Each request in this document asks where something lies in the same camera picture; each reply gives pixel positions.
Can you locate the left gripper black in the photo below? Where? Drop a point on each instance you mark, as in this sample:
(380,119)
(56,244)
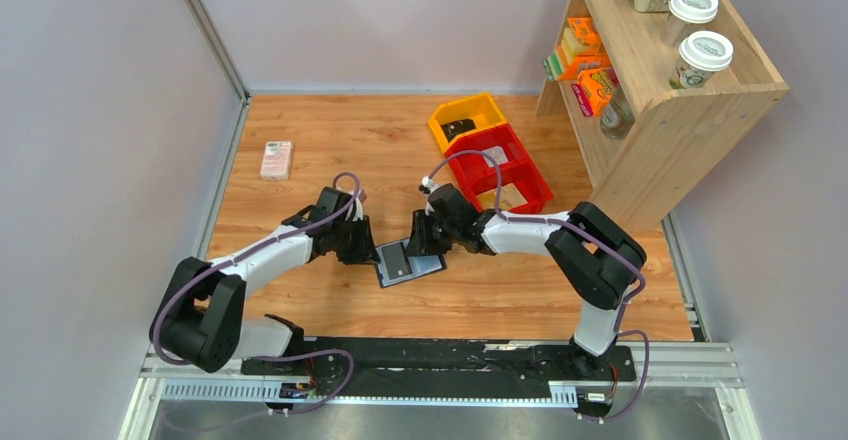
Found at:
(362,246)

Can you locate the gold credit cards in bin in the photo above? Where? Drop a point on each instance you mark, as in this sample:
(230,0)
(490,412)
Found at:
(510,198)

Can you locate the paper cup white lid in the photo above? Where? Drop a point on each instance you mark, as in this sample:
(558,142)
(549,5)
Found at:
(701,55)
(686,16)

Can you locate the grey card in bin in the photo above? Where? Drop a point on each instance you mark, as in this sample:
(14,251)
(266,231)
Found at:
(495,155)

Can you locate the yellow plastic bin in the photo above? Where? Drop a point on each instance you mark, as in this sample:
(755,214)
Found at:
(482,108)

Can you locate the wooden shelf unit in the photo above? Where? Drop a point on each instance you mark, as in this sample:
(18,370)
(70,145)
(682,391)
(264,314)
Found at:
(679,136)

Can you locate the red plastic bin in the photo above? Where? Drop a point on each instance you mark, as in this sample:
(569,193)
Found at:
(464,166)
(526,177)

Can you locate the navy blue card holder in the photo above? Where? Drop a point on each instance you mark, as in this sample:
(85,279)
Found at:
(420,266)

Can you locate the paper cup white lid rear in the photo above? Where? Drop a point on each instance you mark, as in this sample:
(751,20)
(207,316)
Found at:
(686,16)

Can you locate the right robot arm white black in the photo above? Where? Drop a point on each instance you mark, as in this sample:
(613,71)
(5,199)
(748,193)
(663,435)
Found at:
(602,262)

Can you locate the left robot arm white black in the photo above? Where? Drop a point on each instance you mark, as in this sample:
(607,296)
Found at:
(201,320)

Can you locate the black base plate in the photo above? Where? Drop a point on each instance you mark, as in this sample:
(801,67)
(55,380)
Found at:
(448,369)

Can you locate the green orange boxes on shelf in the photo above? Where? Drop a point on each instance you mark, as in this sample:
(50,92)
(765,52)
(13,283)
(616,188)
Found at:
(580,48)

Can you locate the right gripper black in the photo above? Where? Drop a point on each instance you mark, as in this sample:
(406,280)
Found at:
(421,241)

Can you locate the aluminium rail frame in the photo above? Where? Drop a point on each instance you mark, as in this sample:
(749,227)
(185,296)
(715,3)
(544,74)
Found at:
(686,390)

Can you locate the paper cup white lid front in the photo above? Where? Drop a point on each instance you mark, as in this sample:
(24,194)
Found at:
(701,55)

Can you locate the grey VIP credit card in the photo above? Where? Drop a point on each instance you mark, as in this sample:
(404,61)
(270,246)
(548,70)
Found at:
(395,262)

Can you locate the red plastic bin front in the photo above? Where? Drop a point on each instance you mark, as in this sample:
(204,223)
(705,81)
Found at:
(526,177)

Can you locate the white red small box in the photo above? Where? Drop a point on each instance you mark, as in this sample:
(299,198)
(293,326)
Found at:
(276,161)

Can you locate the orange snack box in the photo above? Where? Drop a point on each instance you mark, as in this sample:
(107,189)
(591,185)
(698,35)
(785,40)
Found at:
(594,89)

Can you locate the glass bottle on shelf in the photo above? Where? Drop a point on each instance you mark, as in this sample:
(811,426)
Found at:
(617,118)

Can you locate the red plastic bin middle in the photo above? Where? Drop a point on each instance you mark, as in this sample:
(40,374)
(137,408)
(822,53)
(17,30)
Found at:
(464,166)

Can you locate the black item in yellow bin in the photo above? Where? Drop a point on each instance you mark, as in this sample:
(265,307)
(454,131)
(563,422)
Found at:
(453,129)

